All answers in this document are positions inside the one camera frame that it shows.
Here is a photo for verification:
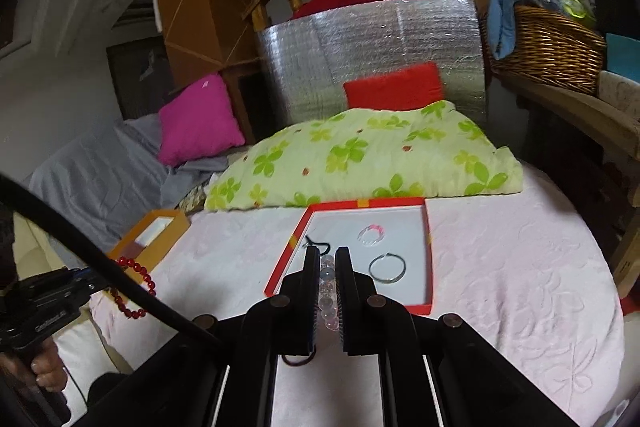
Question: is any wicker basket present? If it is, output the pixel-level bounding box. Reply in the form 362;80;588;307
480;5;608;95

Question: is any orange box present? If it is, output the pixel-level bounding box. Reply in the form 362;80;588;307
106;208;191;288

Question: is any blue cloth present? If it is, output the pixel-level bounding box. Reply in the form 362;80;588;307
487;0;538;60

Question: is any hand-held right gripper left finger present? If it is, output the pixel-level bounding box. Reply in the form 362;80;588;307
87;246;321;427

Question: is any black cable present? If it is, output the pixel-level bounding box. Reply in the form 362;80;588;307
0;174;223;348

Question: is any teal box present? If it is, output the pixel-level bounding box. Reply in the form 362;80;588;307
606;33;640;84

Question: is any silver bangle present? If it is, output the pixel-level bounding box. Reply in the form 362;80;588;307
368;253;406;284

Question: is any dark framed picture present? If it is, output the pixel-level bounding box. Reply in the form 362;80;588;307
106;38;178;120

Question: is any red shallow box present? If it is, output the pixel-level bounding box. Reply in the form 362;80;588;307
264;198;435;315

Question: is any pink bead bracelet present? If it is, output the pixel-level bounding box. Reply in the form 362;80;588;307
357;223;386;247

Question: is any pink cushion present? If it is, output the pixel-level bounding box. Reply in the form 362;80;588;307
157;73;247;168

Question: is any green floral pillow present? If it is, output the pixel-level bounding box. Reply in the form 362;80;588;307
204;101;525;212

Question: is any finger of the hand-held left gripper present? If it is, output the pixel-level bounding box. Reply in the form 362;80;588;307
65;267;109;296

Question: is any person's left hand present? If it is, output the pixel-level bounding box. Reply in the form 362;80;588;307
0;339;68;393

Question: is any patterned cloth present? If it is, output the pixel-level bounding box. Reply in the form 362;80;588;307
177;182;213;214

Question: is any white bead bracelet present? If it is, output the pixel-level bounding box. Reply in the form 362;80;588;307
316;254;341;333

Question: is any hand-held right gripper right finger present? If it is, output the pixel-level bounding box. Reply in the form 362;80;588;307
335;246;576;427

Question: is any silver insulation panel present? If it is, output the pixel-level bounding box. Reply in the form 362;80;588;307
256;0;488;142

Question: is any grey blanket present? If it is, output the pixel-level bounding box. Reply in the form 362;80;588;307
22;114;236;253

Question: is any red cushion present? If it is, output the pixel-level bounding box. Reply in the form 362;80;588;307
343;62;446;112

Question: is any wooden shelf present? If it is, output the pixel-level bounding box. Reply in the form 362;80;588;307
492;72;640;298

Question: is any black cord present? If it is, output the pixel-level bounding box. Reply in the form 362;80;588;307
300;234;333;255

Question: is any pale pink bedspread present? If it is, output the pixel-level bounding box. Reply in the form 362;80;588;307
87;179;626;427

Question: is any red bead bracelet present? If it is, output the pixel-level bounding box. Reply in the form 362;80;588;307
109;257;158;320

